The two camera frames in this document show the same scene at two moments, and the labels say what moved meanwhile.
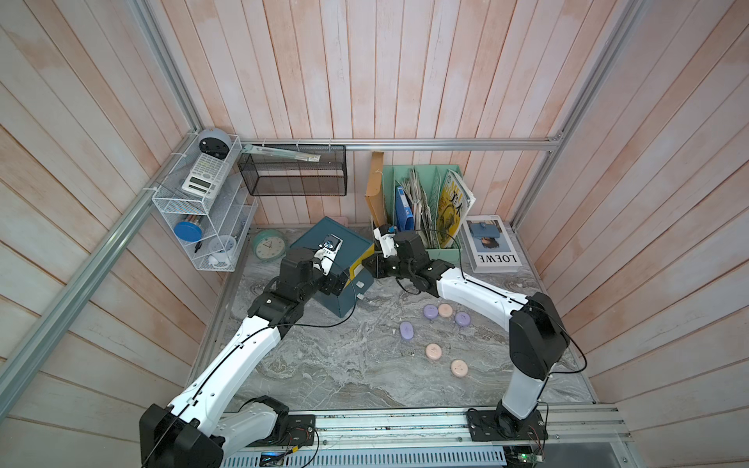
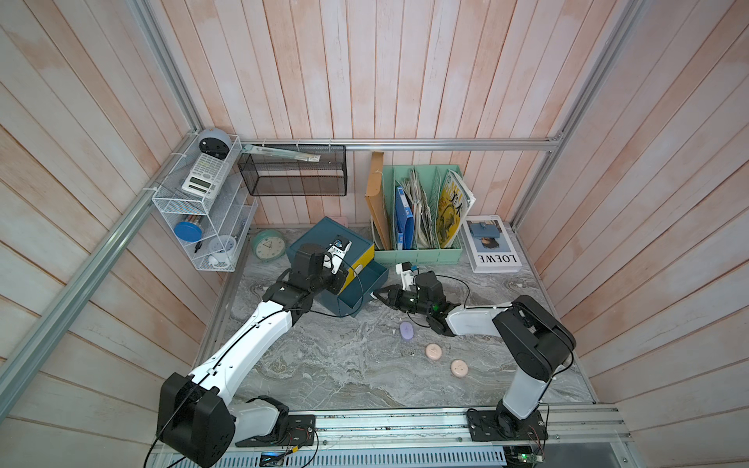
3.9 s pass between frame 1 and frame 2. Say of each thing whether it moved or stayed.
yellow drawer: stayed
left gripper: stayed
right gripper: moved
